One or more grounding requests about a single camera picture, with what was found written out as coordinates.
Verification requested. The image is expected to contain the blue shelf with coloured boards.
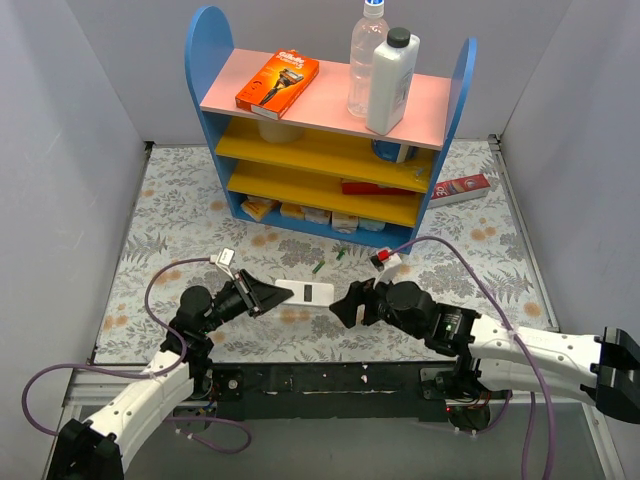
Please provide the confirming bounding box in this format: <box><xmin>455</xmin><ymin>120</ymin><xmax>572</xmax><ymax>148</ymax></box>
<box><xmin>184</xmin><ymin>6</ymin><xmax>477</xmax><ymax>253</ymax></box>

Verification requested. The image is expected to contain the white remote control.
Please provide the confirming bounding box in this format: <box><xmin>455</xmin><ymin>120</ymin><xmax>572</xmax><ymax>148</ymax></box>
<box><xmin>275</xmin><ymin>279</ymin><xmax>335</xmax><ymax>307</ymax></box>

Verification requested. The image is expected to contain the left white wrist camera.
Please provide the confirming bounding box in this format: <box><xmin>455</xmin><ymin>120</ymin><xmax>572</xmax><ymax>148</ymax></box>
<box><xmin>210</xmin><ymin>248</ymin><xmax>235</xmax><ymax>280</ymax></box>

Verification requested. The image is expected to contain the yellow and white small box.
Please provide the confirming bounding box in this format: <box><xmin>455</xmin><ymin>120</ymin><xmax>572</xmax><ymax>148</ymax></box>
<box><xmin>241</xmin><ymin>198</ymin><xmax>279</xmax><ymax>223</ymax></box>

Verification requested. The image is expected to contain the floral table mat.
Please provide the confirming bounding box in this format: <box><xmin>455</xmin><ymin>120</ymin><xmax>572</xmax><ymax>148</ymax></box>
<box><xmin>93</xmin><ymin>141</ymin><xmax>557</xmax><ymax>364</ymax></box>

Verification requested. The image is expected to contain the purple cable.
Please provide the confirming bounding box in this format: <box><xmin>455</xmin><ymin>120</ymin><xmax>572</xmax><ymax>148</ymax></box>
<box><xmin>20</xmin><ymin>257</ymin><xmax>252</xmax><ymax>455</ymax></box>
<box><xmin>397</xmin><ymin>235</ymin><xmax>556</xmax><ymax>480</ymax></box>

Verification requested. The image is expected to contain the white blue small box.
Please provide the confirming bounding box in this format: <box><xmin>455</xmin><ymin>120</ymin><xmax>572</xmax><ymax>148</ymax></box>
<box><xmin>358</xmin><ymin>218</ymin><xmax>386</xmax><ymax>232</ymax></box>

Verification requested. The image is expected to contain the clear plastic water bottle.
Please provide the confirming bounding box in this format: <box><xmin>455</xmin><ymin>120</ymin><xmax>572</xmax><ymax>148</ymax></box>
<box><xmin>347</xmin><ymin>0</ymin><xmax>389</xmax><ymax>118</ymax></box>

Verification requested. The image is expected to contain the orange razor box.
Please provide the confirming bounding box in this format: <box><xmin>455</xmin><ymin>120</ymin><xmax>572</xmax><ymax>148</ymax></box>
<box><xmin>235</xmin><ymin>49</ymin><xmax>320</xmax><ymax>120</ymax></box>

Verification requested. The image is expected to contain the red flat box on shelf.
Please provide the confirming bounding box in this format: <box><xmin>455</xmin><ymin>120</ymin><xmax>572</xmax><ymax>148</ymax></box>
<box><xmin>341</xmin><ymin>179</ymin><xmax>414</xmax><ymax>196</ymax></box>

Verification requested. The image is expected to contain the blue and white tub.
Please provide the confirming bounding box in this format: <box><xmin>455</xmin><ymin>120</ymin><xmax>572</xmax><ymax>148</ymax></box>
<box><xmin>371</xmin><ymin>140</ymin><xmax>418</xmax><ymax>163</ymax></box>

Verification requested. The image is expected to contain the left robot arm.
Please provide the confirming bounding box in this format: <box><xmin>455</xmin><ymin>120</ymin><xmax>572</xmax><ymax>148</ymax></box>
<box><xmin>47</xmin><ymin>269</ymin><xmax>294</xmax><ymax>479</ymax></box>

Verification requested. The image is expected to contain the red toothpaste box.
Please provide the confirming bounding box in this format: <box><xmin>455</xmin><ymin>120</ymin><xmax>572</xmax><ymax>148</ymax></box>
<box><xmin>428</xmin><ymin>174</ymin><xmax>491</xmax><ymax>208</ymax></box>

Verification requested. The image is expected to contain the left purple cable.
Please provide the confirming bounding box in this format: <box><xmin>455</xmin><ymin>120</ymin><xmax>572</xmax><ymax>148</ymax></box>
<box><xmin>20</xmin><ymin>257</ymin><xmax>252</xmax><ymax>455</ymax></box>

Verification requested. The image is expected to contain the white orange small box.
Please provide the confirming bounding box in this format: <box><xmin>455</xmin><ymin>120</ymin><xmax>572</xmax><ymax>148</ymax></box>
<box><xmin>331</xmin><ymin>212</ymin><xmax>359</xmax><ymax>234</ymax></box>

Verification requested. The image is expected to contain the white bottle with black cap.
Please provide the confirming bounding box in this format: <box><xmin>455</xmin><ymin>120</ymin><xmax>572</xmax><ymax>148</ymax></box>
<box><xmin>366</xmin><ymin>27</ymin><xmax>420</xmax><ymax>135</ymax></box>

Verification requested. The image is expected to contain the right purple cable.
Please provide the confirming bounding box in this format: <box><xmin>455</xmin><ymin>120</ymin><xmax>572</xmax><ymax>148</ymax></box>
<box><xmin>397</xmin><ymin>235</ymin><xmax>556</xmax><ymax>480</ymax></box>

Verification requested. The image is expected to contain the cream cylindrical container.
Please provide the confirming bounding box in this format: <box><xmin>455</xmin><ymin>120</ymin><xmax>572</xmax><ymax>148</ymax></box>
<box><xmin>257</xmin><ymin>120</ymin><xmax>305</xmax><ymax>144</ymax></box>

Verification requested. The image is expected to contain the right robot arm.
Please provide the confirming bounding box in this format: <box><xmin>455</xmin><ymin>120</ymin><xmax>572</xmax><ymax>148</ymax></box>
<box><xmin>329</xmin><ymin>279</ymin><xmax>639</xmax><ymax>424</ymax></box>

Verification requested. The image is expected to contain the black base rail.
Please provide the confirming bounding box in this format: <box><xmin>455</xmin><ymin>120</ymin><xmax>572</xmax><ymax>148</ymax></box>
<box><xmin>209</xmin><ymin>362</ymin><xmax>494</xmax><ymax>431</ymax></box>

